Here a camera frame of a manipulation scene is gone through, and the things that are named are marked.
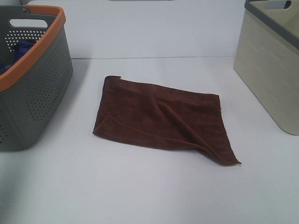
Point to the blue towel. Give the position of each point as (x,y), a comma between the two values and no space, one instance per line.
(20,49)

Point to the beige bin with grey rim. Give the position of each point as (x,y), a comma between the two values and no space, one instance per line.
(267,58)

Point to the grey basket with orange rim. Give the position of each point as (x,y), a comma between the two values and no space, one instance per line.
(32,89)

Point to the brown towel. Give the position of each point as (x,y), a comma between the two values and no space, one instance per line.
(149,115)

